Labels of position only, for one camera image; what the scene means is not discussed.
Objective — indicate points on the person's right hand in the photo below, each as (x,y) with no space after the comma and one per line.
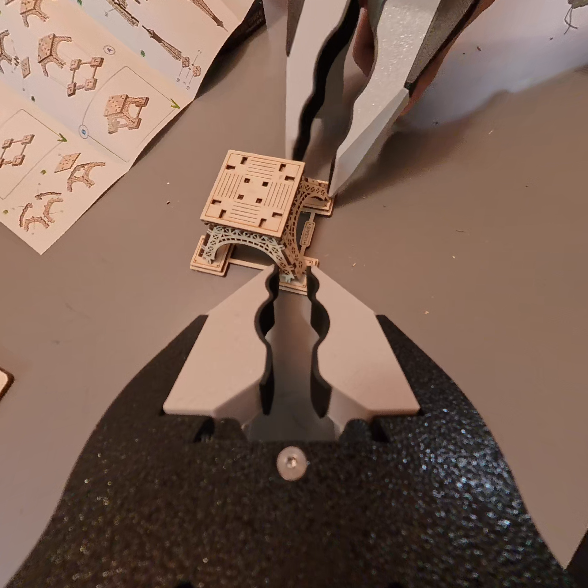
(365,46)

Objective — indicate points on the wooden tower arch model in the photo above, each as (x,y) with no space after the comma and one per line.
(252,188)

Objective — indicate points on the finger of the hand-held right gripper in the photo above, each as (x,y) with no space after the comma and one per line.
(303,69)
(381,115)

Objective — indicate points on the wooden square base frame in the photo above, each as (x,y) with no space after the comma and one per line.
(206,270)

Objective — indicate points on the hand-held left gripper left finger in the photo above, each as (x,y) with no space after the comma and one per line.
(216,363)

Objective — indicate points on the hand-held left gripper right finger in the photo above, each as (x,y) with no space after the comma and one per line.
(367,358)

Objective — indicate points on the grey desk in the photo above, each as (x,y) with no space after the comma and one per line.
(459,275)

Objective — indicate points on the small wooden part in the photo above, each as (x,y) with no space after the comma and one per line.
(5,383)

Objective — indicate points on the paper instruction sheet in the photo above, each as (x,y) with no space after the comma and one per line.
(151,115)

